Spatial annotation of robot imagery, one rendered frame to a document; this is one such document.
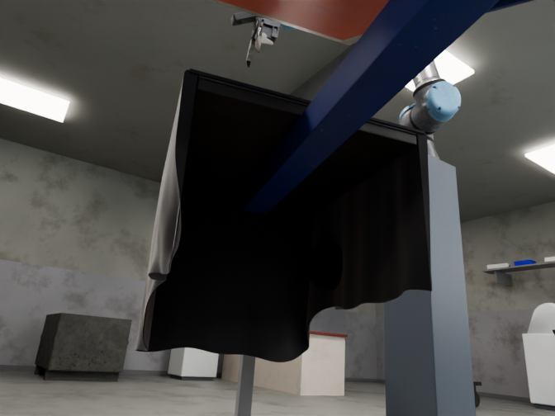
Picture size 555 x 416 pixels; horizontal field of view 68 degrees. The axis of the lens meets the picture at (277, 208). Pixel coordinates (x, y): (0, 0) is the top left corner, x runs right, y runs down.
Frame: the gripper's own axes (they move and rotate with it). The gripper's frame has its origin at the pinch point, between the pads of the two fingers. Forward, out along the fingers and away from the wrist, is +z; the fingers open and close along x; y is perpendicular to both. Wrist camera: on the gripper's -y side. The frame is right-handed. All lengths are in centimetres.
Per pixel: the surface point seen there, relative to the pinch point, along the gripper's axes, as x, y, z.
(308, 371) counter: 402, 225, 247
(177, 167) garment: -78, -21, 50
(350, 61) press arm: -91, -3, 34
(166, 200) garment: -72, -22, 55
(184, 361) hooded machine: 548, 70, 293
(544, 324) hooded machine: 353, 590, 135
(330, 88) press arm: -86, -3, 36
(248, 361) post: -17, 12, 97
